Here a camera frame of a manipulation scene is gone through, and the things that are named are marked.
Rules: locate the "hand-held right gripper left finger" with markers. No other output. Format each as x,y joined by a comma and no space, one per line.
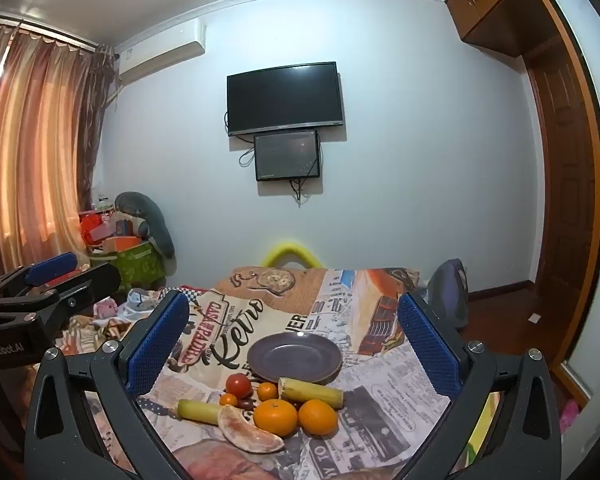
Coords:
157,345

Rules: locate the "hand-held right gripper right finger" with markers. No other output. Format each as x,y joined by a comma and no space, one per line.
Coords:
427,347

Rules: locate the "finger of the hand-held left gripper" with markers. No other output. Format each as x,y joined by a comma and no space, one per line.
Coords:
95,280
55,265

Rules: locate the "small orange tangerine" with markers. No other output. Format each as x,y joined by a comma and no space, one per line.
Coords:
228,399
267,391

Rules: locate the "pomelo slice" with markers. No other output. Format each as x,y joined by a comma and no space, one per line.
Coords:
247,432

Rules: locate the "large orange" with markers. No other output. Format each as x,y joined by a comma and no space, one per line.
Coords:
318,416
275,417

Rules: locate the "dark purple plate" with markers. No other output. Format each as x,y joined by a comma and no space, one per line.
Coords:
294,357

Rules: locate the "pink toy figure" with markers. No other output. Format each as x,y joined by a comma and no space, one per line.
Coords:
105,307

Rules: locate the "green storage box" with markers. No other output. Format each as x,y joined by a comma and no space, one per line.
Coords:
130,265

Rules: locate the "orange box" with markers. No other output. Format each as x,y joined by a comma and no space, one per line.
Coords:
120,244

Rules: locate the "red box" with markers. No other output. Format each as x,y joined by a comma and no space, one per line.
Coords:
89,222

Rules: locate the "grey blue backpack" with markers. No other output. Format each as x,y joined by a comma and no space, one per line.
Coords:
447,295

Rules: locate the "printed newspaper-pattern blanket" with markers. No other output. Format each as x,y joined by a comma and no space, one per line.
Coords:
380,400

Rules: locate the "small white floor plate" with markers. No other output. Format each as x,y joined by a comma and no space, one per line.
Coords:
533,318

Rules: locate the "orange curtain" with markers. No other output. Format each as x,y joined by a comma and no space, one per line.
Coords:
25,150

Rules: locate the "brown patterned curtain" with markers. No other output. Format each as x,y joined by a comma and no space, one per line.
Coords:
95,120

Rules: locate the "pink slipper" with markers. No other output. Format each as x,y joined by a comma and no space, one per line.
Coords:
570,416

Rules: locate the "white air conditioner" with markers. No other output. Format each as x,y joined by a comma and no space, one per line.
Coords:
160,50

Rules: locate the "wooden overhead cabinet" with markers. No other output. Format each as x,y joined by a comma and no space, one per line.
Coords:
490,0

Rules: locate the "small black wall monitor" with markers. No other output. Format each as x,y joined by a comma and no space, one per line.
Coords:
287,156

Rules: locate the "black wall television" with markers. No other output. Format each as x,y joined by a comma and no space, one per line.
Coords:
285,97

